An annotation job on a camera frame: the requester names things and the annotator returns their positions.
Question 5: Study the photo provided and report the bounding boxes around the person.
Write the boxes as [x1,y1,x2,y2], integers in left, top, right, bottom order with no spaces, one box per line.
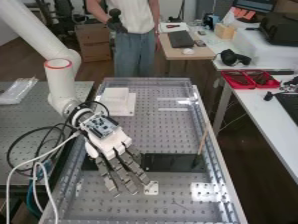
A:
[85,0,162,79]

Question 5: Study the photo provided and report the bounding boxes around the wooden desk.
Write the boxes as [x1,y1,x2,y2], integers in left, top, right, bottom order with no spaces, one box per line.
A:
[157,31,218,86]

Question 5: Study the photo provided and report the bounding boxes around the white cable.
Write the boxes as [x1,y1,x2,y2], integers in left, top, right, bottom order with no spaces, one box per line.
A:
[4,130,85,224]
[32,161,60,224]

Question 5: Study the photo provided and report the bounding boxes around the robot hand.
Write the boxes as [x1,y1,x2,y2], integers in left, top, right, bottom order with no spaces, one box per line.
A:
[78,113,153,198]

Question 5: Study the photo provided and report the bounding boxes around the white foam block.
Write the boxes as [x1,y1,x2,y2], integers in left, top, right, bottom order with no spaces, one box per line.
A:
[231,28,298,72]

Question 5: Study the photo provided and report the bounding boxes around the thin stick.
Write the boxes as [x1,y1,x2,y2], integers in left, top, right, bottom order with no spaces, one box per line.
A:
[195,124,210,156]

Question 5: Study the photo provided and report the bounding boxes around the black headphones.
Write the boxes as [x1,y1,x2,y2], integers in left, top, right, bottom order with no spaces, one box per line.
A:
[219,48,252,67]

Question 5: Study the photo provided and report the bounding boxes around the clear box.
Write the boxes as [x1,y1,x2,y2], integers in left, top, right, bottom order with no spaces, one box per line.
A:
[38,77,250,224]

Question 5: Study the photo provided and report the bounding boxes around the white desk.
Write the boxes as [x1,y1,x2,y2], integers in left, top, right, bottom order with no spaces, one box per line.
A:
[213,73,298,185]

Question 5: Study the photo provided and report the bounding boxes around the cardboard box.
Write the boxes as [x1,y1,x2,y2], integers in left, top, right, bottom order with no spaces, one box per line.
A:
[73,23,113,64]

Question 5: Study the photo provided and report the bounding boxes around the black cable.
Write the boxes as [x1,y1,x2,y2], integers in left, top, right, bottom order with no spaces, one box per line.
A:
[5,100,111,171]

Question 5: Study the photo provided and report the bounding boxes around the clear plastic bag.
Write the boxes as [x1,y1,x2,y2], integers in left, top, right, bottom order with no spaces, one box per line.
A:
[0,77,40,106]

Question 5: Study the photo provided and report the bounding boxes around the red tray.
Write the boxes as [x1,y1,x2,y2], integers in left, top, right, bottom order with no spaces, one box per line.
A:
[219,69,258,90]
[245,69,282,90]

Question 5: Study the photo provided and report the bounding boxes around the small white square bearing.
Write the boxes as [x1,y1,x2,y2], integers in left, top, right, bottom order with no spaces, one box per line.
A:
[142,180,159,196]

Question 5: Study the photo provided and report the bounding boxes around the black laptop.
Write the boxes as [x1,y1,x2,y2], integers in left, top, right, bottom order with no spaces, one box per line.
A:
[166,30,195,49]

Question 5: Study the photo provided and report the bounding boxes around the black plate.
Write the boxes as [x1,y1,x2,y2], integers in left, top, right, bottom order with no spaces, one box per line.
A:
[81,152,207,174]

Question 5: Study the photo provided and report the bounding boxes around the black case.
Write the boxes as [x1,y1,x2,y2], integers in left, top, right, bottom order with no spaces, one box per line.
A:
[258,12,298,47]

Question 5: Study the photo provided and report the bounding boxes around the black computer monitor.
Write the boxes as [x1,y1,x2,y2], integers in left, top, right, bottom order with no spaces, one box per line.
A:
[231,0,276,14]

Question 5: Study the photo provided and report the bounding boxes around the black keyboard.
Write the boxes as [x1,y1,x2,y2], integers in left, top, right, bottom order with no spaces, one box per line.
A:
[274,92,298,126]

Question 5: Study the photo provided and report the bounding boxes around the small wooden box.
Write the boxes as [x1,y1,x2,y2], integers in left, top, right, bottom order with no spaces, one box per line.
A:
[214,22,237,41]

